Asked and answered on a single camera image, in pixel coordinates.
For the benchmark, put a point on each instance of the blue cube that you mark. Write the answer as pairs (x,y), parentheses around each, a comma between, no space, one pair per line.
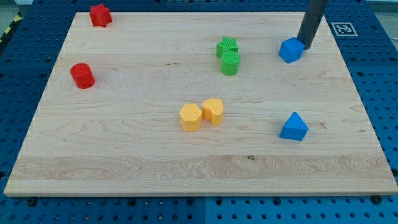
(291,50)

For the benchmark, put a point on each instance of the blue triangle block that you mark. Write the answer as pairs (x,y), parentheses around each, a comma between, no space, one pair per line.
(294,128)

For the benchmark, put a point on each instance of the yellow hexagon block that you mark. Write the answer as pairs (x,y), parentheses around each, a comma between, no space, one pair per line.
(190,117)

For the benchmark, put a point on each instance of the wooden board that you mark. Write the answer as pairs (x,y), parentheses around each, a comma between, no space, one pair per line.
(122,137)

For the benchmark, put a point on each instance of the yellow heart block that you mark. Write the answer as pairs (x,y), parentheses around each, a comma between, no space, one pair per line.
(213,110)

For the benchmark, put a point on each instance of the green cylinder block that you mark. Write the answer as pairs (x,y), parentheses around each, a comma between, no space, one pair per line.
(230,63)

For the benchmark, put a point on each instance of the green star block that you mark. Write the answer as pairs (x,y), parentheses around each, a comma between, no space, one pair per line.
(226,44)

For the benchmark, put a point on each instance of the red cylinder block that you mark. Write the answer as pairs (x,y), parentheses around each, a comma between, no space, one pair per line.
(82,75)

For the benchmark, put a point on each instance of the red star block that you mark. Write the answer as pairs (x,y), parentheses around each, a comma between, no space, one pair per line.
(100,15)

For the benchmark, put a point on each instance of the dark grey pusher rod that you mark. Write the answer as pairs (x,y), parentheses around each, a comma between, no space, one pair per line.
(311,21)

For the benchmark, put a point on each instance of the white fiducial marker tag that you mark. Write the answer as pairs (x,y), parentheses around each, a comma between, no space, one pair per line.
(344,29)

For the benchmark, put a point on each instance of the black yellow hazard tape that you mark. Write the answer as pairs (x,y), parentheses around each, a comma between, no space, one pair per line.
(11,29)

